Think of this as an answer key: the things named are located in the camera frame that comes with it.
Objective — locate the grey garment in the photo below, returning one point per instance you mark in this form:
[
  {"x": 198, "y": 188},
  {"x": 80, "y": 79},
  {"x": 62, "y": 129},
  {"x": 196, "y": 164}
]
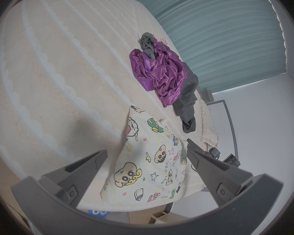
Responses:
[{"x": 147, "y": 44}]

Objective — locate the pink striped pillow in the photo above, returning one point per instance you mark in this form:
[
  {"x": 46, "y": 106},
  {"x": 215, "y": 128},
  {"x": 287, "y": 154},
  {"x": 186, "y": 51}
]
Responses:
[{"x": 208, "y": 128}]

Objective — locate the grey bedside table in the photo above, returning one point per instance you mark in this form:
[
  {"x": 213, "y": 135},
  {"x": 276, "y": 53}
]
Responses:
[{"x": 207, "y": 94}]

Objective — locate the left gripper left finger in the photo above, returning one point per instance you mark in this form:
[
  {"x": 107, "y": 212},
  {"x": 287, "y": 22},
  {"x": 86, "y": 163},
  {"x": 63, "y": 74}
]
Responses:
[{"x": 80, "y": 175}]

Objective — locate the white printed pyjama top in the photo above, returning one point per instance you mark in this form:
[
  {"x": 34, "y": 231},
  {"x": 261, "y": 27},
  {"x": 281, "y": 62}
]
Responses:
[{"x": 142, "y": 165}]

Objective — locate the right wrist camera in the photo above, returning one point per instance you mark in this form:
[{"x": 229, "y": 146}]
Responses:
[{"x": 214, "y": 152}]

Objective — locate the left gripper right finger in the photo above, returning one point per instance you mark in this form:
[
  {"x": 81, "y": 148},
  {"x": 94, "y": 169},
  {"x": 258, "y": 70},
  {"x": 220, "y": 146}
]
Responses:
[{"x": 218, "y": 175}]

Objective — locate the bed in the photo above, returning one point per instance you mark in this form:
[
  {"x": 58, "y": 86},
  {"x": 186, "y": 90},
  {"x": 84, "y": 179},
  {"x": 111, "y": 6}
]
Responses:
[{"x": 63, "y": 82}]

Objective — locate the pink garment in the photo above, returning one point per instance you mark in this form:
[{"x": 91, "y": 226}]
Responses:
[{"x": 163, "y": 41}]

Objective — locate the black garment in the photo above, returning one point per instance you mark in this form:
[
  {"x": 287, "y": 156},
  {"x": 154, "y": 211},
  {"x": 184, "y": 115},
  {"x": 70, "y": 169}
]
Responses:
[{"x": 188, "y": 99}]

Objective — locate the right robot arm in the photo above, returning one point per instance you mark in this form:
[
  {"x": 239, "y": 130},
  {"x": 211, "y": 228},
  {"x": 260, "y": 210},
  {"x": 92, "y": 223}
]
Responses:
[{"x": 231, "y": 160}]

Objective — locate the purple satin garment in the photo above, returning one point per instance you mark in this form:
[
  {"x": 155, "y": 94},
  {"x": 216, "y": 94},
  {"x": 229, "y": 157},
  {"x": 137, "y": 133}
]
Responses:
[{"x": 161, "y": 77}]

